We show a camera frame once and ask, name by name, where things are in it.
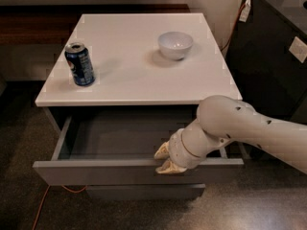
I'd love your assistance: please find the black cabinet on right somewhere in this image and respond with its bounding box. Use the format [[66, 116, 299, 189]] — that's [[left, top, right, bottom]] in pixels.
[[226, 0, 307, 125]]

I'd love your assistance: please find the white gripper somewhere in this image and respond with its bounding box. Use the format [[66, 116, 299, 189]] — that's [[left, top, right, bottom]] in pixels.
[[153, 128, 205, 174]]

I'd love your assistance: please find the grey drawer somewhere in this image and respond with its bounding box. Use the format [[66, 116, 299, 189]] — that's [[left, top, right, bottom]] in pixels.
[[33, 105, 244, 186], [86, 184, 205, 200]]

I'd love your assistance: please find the orange cable with tag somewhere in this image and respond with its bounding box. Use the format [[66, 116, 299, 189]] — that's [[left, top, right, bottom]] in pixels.
[[220, 0, 307, 53]]

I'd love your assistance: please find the blue pepsi can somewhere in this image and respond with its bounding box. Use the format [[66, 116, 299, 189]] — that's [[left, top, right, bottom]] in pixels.
[[64, 42, 95, 86]]

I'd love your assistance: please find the white top drawer cabinet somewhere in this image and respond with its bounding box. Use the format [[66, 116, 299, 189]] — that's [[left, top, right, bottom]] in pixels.
[[35, 12, 244, 136]]

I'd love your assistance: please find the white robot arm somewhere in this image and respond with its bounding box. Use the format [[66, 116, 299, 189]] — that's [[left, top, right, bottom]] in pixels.
[[154, 96, 307, 174]]

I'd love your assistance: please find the grey bottom drawer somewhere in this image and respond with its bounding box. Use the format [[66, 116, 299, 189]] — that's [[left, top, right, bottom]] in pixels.
[[86, 184, 205, 200]]

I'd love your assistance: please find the white bowl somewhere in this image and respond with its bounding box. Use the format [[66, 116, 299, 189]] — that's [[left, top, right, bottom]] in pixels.
[[157, 32, 194, 60]]

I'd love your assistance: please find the orange floor cable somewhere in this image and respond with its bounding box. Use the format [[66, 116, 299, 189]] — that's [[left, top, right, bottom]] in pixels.
[[31, 185, 88, 230]]

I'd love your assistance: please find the white label on cabinet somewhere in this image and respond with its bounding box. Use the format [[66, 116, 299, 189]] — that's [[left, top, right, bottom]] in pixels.
[[289, 36, 307, 63]]

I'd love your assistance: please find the dark wooden bench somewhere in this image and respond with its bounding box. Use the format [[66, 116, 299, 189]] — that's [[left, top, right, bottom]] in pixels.
[[0, 4, 191, 45]]

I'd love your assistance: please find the grey top drawer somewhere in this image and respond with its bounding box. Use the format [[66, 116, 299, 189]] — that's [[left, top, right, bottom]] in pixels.
[[33, 105, 244, 186]]

